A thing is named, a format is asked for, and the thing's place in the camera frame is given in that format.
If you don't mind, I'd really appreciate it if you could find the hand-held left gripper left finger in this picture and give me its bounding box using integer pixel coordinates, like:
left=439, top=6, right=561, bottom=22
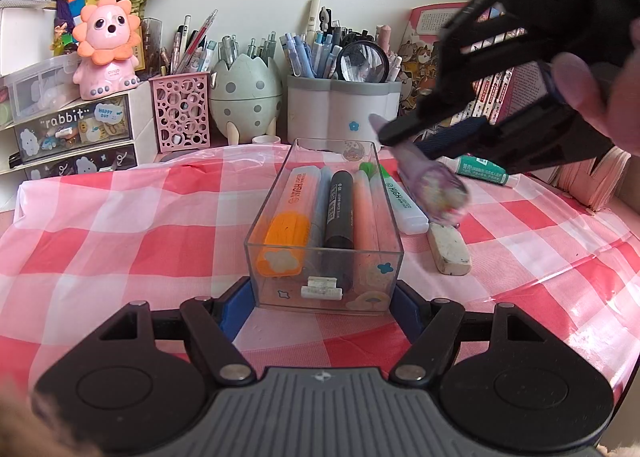
left=95, top=276, right=255, bottom=385

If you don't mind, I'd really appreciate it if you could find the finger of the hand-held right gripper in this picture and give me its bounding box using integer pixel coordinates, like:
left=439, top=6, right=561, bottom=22
left=377, top=0, right=594, bottom=148
left=417, top=61, right=619, bottom=176

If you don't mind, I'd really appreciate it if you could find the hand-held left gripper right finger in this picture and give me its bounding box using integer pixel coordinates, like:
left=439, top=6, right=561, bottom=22
left=390, top=278, right=548, bottom=387

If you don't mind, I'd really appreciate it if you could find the clear plastic pencil box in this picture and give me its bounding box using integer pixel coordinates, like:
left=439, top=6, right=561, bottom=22
left=243, top=137, right=405, bottom=316

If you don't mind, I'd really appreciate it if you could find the green white glue stick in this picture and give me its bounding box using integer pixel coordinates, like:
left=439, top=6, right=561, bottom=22
left=452, top=154, right=521, bottom=188

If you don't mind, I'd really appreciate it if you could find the purple cartoon print pen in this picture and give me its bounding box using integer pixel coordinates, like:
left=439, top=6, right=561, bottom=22
left=368, top=112, right=474, bottom=227

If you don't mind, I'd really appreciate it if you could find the grey white eraser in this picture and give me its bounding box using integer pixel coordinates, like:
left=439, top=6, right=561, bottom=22
left=427, top=222, right=473, bottom=278

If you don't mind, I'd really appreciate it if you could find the green highlighter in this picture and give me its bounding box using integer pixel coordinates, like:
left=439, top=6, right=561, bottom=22
left=358, top=161, right=431, bottom=236

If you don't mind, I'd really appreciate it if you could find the orange highlighter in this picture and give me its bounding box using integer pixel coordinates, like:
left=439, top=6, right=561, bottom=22
left=255, top=165, right=321, bottom=279

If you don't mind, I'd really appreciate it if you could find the peach pen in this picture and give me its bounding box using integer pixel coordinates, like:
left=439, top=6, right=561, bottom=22
left=352, top=171, right=377, bottom=251

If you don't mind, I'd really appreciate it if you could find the black marker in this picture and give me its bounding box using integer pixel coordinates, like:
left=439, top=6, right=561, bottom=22
left=323, top=169, right=357, bottom=252

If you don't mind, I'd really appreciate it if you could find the person's right hand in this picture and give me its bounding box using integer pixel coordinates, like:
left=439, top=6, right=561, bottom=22
left=552, top=16, right=640, bottom=158

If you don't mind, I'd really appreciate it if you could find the pale pink spine comic book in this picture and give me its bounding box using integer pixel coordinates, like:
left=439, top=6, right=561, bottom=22
left=487, top=69, right=516, bottom=120

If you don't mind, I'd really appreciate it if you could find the magnifying glass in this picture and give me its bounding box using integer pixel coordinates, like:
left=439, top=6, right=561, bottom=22
left=335, top=39, right=390, bottom=84

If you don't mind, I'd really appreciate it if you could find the grey white flower pen holder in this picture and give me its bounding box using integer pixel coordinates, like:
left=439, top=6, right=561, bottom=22
left=286, top=74, right=404, bottom=148

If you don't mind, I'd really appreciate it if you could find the blue highlighter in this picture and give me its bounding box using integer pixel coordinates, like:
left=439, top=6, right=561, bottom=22
left=305, top=166, right=334, bottom=251

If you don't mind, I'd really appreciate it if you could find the bunch of pastel pens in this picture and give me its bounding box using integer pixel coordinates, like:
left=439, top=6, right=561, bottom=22
left=279, top=0, right=404, bottom=84

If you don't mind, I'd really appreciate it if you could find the pink edged open book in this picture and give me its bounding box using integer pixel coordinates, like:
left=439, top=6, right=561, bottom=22
left=552, top=144, right=634, bottom=213

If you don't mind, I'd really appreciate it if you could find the pink checked tablecloth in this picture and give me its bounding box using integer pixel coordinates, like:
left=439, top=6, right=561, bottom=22
left=0, top=141, right=640, bottom=457

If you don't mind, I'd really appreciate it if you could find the green dotted egg pen holder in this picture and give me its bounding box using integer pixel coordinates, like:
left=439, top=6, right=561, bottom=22
left=208, top=52, right=284, bottom=146

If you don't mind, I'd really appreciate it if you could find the white drawer organizer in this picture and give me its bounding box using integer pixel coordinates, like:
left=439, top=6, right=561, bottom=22
left=0, top=81, right=154, bottom=183

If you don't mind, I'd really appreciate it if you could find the cluster of teal pens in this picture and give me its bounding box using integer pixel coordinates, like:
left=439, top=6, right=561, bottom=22
left=217, top=31, right=279, bottom=68

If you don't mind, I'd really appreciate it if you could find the pink lattice pen holder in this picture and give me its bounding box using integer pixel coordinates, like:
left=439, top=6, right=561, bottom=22
left=148, top=71, right=211, bottom=154

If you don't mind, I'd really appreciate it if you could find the cluster of slim pens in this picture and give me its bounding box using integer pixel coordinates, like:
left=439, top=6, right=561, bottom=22
left=159, top=9, right=221, bottom=77

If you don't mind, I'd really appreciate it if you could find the glass vase with pebbles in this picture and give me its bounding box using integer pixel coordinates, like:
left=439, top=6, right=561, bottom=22
left=134, top=16, right=164, bottom=83

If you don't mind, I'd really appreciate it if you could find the pink orange lion toy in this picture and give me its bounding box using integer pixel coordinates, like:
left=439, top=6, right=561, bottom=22
left=72, top=0, right=144, bottom=100

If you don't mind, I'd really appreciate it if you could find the clear plastic storage case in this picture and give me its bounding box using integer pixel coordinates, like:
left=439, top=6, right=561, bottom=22
left=0, top=52, right=84, bottom=120

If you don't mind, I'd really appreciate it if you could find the white storage box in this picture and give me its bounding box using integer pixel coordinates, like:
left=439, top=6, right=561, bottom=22
left=0, top=0, right=59, bottom=78

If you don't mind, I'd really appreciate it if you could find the small colourful keychain figure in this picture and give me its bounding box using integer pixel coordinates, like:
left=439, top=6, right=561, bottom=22
left=52, top=21, right=76, bottom=56

